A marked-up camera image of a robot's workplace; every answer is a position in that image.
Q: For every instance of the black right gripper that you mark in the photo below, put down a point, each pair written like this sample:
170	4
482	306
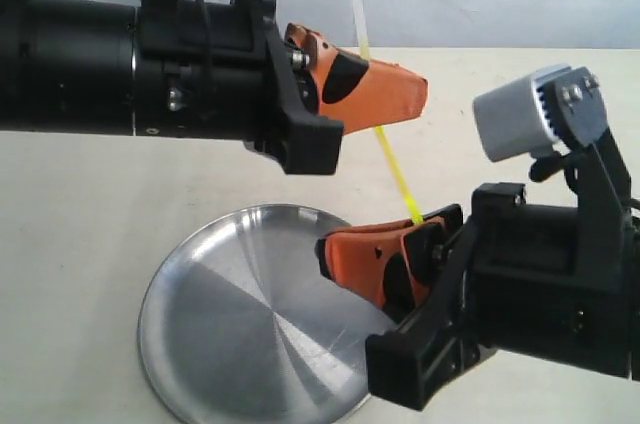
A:
544	281

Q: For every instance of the round steel plate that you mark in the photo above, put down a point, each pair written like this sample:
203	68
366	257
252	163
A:
237	325

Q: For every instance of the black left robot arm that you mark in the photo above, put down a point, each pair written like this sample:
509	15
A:
67	66

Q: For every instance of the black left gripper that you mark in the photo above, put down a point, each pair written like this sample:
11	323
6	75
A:
223	71

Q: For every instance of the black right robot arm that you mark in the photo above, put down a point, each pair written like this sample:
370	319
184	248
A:
635	294

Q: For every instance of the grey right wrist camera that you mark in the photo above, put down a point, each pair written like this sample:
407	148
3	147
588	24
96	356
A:
534	113

